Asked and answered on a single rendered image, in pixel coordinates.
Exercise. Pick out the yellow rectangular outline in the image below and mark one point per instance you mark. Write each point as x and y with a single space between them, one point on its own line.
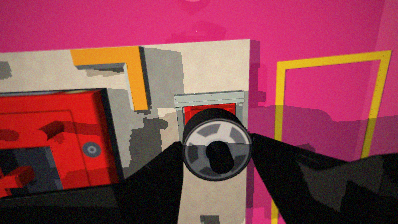
376 99

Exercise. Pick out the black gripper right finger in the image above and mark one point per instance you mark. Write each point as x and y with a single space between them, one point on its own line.
312 188

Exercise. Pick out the black and grey wheel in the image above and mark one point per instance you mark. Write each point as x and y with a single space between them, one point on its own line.
207 126

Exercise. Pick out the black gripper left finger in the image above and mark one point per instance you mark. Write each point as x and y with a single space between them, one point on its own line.
151 195

